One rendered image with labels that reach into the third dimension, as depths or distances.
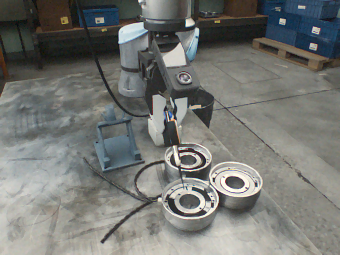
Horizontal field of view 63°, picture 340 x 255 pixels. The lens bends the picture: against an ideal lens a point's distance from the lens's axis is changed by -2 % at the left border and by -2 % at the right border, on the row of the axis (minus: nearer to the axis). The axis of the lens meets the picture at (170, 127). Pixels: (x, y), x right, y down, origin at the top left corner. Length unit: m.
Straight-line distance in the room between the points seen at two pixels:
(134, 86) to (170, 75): 0.56
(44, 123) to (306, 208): 1.46
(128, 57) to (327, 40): 3.41
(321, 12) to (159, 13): 3.82
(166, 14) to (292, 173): 1.71
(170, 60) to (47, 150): 0.45
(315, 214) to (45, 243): 1.51
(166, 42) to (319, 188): 1.66
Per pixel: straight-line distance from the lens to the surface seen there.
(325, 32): 4.14
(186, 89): 0.42
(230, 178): 0.61
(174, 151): 0.55
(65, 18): 3.94
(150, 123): 0.75
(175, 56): 0.46
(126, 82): 1.00
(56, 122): 0.90
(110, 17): 3.99
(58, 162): 0.73
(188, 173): 0.60
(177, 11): 0.47
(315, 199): 1.91
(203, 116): 1.78
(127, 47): 0.96
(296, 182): 1.98
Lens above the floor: 1.22
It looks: 31 degrees down
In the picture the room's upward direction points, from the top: straight up
